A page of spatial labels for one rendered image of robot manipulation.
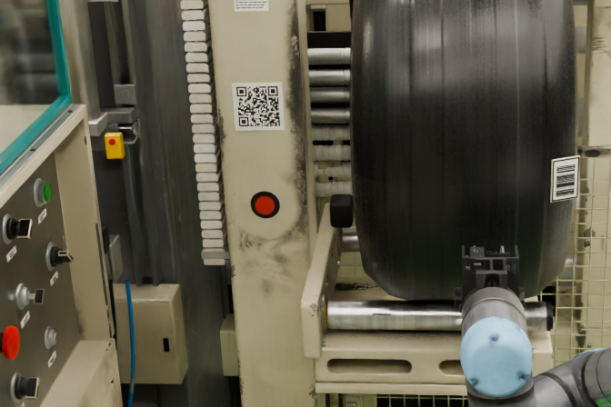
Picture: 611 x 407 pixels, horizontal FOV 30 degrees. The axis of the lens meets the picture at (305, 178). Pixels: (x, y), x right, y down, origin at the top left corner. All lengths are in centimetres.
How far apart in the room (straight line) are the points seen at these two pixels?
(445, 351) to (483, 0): 54
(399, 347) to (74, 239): 51
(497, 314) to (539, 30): 41
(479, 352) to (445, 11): 49
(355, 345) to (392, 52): 49
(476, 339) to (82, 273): 69
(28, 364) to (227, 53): 53
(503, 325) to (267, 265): 63
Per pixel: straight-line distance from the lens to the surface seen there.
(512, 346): 125
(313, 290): 174
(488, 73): 149
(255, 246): 179
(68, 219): 168
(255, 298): 183
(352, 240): 200
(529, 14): 153
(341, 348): 175
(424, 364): 175
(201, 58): 171
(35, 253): 157
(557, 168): 152
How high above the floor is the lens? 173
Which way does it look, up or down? 21 degrees down
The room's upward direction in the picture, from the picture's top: 3 degrees counter-clockwise
